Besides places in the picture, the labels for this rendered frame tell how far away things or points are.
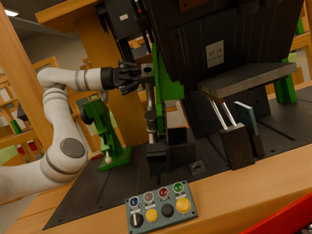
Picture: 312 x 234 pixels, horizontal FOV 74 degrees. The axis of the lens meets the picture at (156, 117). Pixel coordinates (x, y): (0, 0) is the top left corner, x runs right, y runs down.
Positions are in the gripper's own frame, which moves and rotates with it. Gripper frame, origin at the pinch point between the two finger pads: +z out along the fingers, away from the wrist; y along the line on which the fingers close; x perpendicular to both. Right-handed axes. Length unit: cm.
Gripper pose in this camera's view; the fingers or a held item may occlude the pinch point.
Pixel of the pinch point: (145, 75)
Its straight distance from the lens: 70.0
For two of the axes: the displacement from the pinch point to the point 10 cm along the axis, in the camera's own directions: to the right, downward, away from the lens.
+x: 0.5, 5.0, 8.6
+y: -0.7, -8.6, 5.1
